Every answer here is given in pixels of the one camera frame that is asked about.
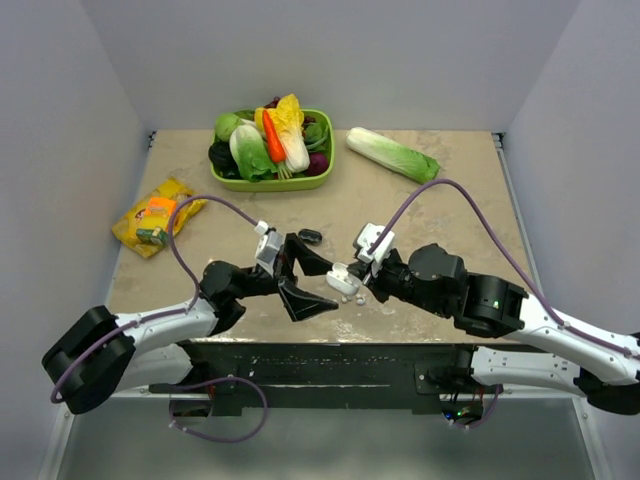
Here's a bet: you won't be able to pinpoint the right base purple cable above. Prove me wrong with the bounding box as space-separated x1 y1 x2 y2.
448 384 505 431

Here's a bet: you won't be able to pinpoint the purple beet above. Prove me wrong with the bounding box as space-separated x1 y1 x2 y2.
304 152 330 177

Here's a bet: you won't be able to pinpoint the napa cabbage on table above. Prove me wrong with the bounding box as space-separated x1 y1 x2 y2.
346 127 440 184

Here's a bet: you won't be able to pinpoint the round green vegetable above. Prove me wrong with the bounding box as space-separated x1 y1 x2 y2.
214 113 244 142

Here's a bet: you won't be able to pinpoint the dark green spinach leaves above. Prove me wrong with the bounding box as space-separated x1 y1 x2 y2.
302 121 329 153

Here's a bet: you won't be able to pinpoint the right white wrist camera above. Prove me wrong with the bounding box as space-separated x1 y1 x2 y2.
354 223 395 277

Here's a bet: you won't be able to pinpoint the white earbud charging case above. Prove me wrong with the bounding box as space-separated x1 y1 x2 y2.
325 262 361 296

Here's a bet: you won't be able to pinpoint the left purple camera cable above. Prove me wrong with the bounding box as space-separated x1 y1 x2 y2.
50 194 266 404

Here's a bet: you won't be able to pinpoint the green plastic vegetable tray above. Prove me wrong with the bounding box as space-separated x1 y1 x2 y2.
210 108 336 193

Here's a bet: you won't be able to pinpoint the green white bok choy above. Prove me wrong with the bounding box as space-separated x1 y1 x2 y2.
229 125 276 182

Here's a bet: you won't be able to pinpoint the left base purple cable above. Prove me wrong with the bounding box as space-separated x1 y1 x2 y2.
159 374 268 443

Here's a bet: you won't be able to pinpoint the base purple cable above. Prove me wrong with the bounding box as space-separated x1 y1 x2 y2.
159 374 268 443
448 384 505 431

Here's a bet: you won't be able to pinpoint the black earbud case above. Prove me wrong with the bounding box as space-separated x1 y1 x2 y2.
298 228 323 246

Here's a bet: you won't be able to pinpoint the orange toy carrot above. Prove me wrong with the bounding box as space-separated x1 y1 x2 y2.
262 109 286 164

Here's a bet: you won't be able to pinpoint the orange green small box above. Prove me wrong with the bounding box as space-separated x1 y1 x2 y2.
135 197 177 246

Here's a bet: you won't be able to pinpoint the aluminium front rail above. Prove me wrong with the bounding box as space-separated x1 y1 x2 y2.
110 386 210 400

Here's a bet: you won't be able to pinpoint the yellow leaf cabbage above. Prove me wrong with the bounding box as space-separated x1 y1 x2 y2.
254 94 310 180

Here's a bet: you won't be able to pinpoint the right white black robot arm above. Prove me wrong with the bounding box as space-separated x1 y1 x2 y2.
348 243 639 415

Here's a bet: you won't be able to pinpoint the dark black vegetable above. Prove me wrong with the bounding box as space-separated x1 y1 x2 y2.
208 141 237 171

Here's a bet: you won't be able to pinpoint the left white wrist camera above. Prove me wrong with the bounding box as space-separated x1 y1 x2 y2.
254 220 285 276

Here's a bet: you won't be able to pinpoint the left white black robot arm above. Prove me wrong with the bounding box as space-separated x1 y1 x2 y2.
42 231 338 414

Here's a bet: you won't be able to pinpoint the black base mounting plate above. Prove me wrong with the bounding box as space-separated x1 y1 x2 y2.
181 342 498 416

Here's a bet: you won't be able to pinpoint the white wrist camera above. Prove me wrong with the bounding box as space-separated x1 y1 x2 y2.
354 223 395 277
254 220 285 276

